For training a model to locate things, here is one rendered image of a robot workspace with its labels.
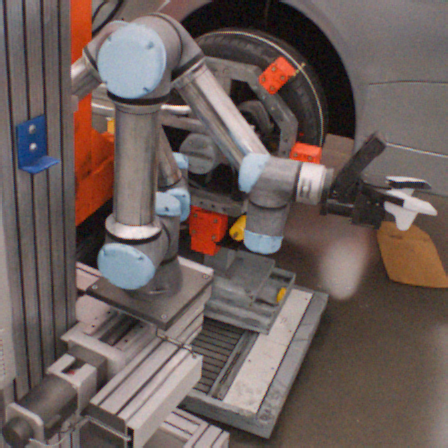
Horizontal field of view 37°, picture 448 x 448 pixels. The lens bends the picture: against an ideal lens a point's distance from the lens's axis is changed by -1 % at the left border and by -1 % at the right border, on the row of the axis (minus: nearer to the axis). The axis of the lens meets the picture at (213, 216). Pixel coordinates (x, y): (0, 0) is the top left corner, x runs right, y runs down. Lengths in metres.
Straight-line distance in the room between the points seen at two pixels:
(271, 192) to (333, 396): 1.48
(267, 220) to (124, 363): 0.47
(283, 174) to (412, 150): 1.21
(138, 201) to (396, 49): 1.23
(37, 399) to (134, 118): 0.58
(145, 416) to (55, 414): 0.18
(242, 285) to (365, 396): 0.63
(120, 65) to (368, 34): 1.26
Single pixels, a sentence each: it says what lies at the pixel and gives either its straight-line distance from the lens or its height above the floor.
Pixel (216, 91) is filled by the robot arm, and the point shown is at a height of 1.32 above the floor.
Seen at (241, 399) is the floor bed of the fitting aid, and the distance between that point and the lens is 2.40.
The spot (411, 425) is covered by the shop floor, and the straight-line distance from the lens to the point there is 2.59.
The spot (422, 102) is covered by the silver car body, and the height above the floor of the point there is 1.06.
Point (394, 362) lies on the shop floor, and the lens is 2.83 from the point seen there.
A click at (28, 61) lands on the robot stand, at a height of 1.39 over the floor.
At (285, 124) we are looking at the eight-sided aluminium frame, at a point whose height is 0.97.
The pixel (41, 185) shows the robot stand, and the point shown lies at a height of 1.13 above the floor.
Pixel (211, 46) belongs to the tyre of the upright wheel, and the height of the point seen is 1.15.
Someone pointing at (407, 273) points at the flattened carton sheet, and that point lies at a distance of 3.37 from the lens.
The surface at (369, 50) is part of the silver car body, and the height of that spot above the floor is 1.20.
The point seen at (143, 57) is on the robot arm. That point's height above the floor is 1.42.
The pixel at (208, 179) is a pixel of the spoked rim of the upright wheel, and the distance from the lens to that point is 2.50.
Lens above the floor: 1.76
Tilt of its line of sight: 29 degrees down
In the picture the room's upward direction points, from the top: 6 degrees clockwise
